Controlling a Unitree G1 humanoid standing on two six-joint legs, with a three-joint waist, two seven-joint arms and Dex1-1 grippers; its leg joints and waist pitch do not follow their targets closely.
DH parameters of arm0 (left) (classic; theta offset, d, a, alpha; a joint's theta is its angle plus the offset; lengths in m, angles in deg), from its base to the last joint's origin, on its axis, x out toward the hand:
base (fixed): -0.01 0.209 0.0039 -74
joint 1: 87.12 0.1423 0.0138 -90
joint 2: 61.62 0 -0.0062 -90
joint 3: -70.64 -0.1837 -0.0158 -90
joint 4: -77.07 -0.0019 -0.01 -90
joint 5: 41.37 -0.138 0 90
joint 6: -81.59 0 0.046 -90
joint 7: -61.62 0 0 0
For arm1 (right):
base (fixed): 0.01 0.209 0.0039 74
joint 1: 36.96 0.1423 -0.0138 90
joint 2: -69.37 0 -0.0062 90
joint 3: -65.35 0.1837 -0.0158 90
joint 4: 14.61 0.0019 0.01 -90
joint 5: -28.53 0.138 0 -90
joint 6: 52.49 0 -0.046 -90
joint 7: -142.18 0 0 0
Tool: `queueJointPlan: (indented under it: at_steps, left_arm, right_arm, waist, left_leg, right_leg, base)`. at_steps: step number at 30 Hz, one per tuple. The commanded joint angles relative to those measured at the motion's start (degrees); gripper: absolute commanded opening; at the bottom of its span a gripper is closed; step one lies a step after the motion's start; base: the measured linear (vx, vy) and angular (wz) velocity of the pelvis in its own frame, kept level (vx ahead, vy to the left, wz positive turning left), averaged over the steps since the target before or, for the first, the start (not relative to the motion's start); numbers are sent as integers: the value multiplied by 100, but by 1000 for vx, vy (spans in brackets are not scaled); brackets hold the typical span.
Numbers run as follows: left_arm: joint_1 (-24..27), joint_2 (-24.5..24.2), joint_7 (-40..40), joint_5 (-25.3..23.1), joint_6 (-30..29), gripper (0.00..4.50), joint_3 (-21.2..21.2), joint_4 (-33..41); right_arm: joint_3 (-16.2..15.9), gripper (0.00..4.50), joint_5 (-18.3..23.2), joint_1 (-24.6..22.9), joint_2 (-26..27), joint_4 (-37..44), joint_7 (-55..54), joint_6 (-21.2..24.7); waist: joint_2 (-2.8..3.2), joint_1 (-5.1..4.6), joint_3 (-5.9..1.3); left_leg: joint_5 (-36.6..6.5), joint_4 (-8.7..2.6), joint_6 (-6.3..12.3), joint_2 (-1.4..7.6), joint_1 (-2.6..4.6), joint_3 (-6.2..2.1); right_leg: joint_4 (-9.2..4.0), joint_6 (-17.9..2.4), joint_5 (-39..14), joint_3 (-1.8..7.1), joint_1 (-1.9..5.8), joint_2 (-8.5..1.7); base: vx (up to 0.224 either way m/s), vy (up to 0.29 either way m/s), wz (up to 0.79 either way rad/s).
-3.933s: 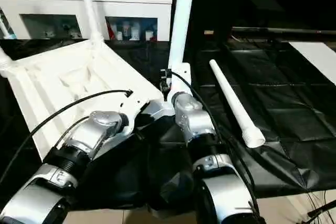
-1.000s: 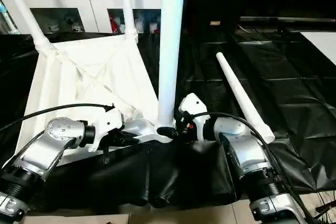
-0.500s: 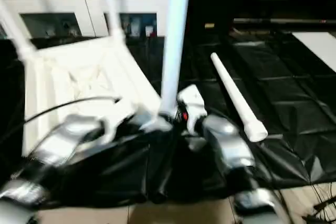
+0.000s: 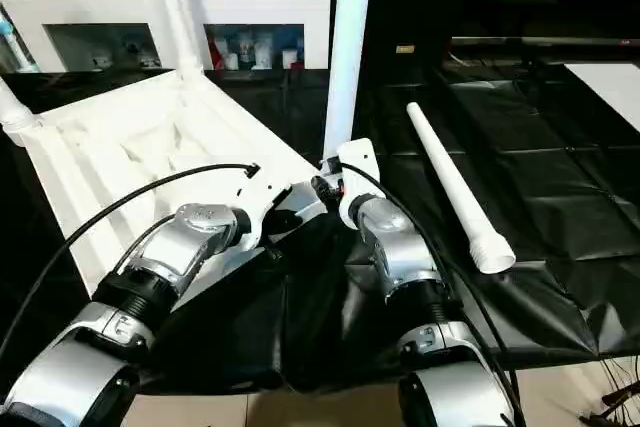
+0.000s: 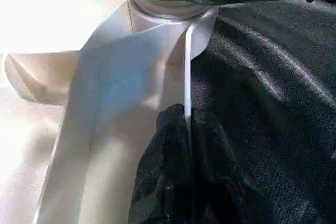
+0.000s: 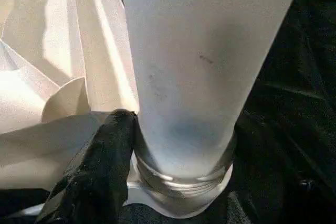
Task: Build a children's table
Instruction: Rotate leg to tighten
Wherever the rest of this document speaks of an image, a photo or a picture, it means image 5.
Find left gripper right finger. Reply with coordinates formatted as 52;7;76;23
190;108;274;224

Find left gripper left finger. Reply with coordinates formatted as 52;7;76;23
128;103;194;224

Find white plastic table top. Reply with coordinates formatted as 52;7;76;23
0;0;218;224

